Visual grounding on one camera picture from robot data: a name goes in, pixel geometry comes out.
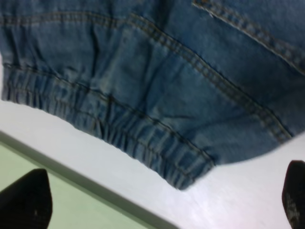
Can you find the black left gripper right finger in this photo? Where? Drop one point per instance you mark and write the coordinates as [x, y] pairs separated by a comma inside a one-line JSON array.
[[293, 194]]

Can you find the children's blue denim shorts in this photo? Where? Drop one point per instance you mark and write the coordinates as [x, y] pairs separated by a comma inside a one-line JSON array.
[[179, 85]]

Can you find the light green plastic tray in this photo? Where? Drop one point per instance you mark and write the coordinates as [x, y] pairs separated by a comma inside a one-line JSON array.
[[77, 202]]

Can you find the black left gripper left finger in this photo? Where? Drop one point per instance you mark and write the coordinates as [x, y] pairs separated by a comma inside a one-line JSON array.
[[27, 202]]

